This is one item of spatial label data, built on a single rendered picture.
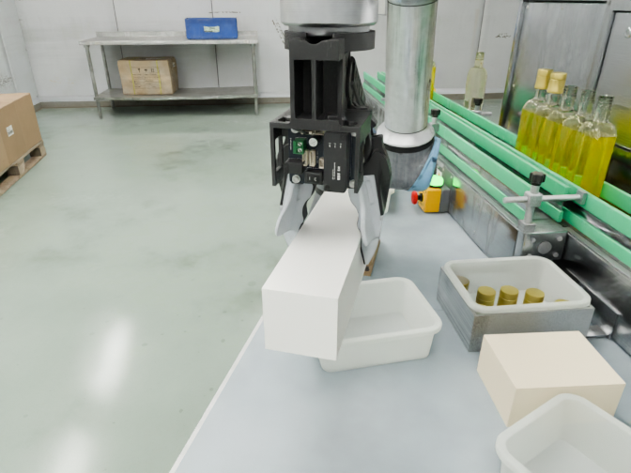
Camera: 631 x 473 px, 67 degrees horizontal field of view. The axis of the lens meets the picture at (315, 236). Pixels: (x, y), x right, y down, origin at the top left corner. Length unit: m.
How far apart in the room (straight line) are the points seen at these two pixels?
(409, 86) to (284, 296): 0.62
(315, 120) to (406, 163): 0.63
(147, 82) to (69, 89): 1.33
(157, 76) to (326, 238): 5.95
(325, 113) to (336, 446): 0.49
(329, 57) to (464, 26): 7.02
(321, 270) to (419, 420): 0.43
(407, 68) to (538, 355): 0.52
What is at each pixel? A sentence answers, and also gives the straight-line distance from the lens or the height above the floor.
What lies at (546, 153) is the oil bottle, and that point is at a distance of 1.24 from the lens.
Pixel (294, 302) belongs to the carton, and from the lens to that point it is 0.38.
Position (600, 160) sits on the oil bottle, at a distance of 1.15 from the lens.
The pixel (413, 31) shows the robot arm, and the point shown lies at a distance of 0.89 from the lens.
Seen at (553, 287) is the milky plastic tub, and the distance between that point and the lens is 1.05.
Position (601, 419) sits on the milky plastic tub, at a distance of 0.77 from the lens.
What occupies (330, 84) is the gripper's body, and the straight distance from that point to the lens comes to 0.38.
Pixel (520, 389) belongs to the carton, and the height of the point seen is 0.82.
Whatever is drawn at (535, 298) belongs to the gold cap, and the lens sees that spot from 0.99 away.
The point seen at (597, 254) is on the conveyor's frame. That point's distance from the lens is 1.06.
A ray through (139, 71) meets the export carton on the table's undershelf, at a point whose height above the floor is 0.52.
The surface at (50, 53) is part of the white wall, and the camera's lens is 7.34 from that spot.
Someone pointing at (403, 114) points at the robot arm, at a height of 1.12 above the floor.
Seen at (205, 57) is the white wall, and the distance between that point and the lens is 6.89.
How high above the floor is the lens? 1.31
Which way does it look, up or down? 27 degrees down
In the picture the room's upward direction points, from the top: straight up
